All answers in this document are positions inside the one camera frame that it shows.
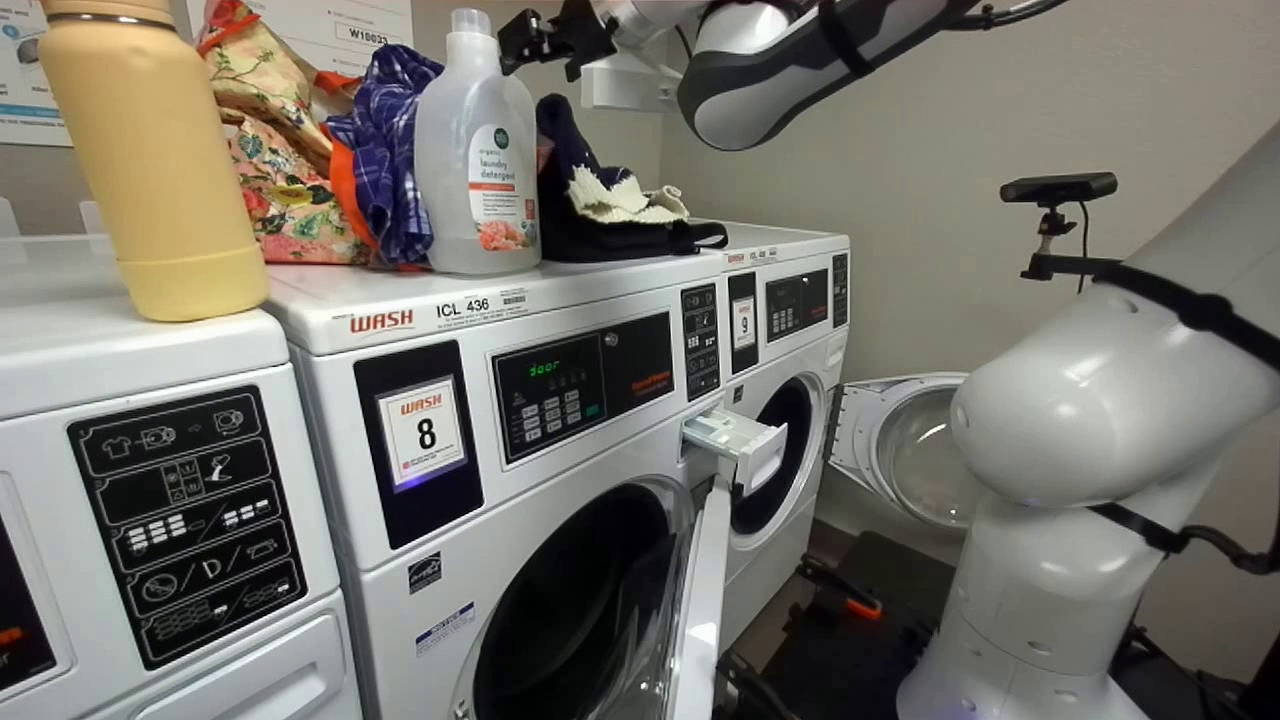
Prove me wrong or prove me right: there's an open round washer door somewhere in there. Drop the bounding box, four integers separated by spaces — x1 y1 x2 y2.
824 369 997 536

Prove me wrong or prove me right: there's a translucent laundry detergent bottle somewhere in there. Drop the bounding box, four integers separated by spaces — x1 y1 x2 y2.
412 6 543 280

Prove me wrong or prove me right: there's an open glass washer door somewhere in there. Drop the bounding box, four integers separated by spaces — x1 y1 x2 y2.
585 464 736 720

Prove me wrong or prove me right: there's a white washing machine small display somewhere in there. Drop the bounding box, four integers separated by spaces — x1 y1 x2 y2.
674 221 857 658

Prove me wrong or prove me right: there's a black camera on stand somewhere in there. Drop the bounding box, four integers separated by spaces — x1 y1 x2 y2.
997 170 1120 288

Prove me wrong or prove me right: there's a black clamp with orange handle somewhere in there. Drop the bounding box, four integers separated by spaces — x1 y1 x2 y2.
797 558 892 628

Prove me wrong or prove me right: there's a black floor platform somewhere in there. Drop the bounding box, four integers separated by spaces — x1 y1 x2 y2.
715 516 964 720

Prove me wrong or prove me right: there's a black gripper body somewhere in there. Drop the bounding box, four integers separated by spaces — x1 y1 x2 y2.
554 0 633 61

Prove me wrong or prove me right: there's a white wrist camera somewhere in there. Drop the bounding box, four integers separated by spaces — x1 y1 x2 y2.
574 51 674 116

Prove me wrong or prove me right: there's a yellow detergent bottle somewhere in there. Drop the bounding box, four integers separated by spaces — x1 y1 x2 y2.
31 0 271 327

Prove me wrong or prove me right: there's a floral patterned bag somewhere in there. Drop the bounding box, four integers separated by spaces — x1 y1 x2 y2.
196 0 384 270

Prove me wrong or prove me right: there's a white washer with icon panel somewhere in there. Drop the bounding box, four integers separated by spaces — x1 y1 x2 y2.
0 197 362 720

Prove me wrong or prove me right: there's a white soap dispenser drawer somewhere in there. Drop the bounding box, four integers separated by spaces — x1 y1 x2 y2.
681 410 790 506

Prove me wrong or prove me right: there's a cream cloth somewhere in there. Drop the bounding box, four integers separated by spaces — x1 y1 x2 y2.
569 160 694 230

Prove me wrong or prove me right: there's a white washing machine number eight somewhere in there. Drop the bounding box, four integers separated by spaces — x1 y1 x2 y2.
263 247 736 720

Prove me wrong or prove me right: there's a white wall paper sign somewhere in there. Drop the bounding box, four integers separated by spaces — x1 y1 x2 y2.
250 0 416 66

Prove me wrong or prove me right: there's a blue plaid cloth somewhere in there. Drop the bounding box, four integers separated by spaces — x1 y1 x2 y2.
322 39 449 273

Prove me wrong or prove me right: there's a black cloth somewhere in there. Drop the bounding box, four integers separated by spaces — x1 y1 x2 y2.
530 89 731 264

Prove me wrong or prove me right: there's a wall poster with blue print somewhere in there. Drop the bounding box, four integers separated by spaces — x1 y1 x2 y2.
0 0 71 149

